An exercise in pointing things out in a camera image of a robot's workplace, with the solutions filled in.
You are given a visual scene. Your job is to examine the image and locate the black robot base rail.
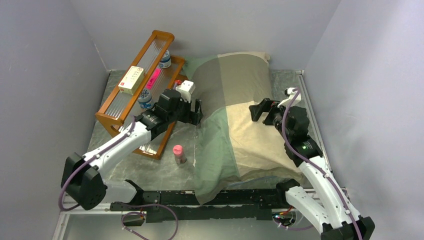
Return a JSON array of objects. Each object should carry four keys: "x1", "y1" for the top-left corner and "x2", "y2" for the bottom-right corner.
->
[{"x1": 109, "y1": 188, "x2": 290, "y2": 223}]

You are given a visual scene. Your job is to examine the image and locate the near blue white jar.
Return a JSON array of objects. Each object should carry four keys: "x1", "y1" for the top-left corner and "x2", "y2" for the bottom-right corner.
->
[{"x1": 137, "y1": 88, "x2": 153, "y2": 109}]

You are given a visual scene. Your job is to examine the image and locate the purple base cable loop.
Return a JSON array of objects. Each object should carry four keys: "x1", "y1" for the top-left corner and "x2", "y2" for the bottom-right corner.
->
[{"x1": 120, "y1": 204, "x2": 180, "y2": 240}]

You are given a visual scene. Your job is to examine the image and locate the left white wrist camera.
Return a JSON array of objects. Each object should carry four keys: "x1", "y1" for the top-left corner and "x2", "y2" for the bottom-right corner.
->
[{"x1": 175, "y1": 80, "x2": 196, "y2": 103}]

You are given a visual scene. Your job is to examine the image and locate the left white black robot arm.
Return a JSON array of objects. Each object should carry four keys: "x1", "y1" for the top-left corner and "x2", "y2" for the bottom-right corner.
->
[{"x1": 58, "y1": 89, "x2": 203, "y2": 212}]

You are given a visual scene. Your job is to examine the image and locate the pink capped bottle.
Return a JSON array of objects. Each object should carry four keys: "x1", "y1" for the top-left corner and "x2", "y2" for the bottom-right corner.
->
[{"x1": 172, "y1": 144, "x2": 187, "y2": 164}]

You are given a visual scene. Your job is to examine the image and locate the patchwork green beige pillowcase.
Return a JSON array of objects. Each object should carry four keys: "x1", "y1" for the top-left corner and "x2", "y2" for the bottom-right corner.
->
[{"x1": 182, "y1": 51, "x2": 305, "y2": 205}]

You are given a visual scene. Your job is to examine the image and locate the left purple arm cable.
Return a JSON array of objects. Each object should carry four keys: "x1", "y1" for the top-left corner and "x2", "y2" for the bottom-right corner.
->
[{"x1": 58, "y1": 115, "x2": 137, "y2": 212}]

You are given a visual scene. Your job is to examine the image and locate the far blue white jar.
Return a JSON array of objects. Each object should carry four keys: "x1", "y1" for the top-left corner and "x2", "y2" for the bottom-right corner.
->
[{"x1": 158, "y1": 50, "x2": 172, "y2": 69}]

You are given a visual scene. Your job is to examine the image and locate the white cardboard box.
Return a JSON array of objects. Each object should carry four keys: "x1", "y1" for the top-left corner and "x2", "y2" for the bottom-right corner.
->
[{"x1": 118, "y1": 66, "x2": 145, "y2": 96}]

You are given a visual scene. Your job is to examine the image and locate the wooden tiered shelf rack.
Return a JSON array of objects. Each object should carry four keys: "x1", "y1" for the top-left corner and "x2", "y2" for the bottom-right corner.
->
[{"x1": 95, "y1": 30, "x2": 190, "y2": 161}]

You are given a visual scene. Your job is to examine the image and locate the blue white jar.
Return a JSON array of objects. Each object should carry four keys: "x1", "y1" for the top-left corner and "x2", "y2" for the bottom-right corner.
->
[
  {"x1": 158, "y1": 50, "x2": 172, "y2": 69},
  {"x1": 137, "y1": 88, "x2": 153, "y2": 109}
]

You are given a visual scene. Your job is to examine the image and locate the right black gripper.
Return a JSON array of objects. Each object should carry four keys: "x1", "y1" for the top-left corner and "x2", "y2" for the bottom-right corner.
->
[{"x1": 249, "y1": 97, "x2": 295, "y2": 142}]

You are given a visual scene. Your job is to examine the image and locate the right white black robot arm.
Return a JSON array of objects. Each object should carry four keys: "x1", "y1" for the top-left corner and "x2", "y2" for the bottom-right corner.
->
[{"x1": 248, "y1": 98, "x2": 375, "y2": 240}]

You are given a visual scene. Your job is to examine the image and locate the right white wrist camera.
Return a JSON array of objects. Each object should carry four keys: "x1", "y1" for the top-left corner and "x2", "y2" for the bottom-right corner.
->
[{"x1": 277, "y1": 87, "x2": 302, "y2": 108}]

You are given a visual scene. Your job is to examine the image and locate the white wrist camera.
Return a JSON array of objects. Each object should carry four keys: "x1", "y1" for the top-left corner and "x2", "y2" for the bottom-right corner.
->
[
  {"x1": 277, "y1": 87, "x2": 302, "y2": 108},
  {"x1": 175, "y1": 80, "x2": 196, "y2": 103}
]

